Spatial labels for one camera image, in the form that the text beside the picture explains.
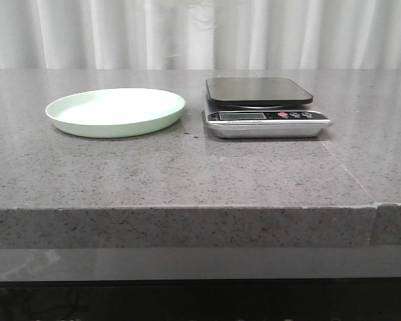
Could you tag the white vermicelli noodle bundle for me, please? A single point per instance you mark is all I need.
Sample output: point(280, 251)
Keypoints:
point(203, 11)

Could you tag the silver black kitchen scale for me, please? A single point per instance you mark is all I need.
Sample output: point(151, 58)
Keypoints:
point(271, 107)

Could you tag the light green round plate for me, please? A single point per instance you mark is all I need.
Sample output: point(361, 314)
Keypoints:
point(116, 112)

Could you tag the white pleated curtain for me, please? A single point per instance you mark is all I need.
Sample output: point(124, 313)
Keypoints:
point(246, 35)

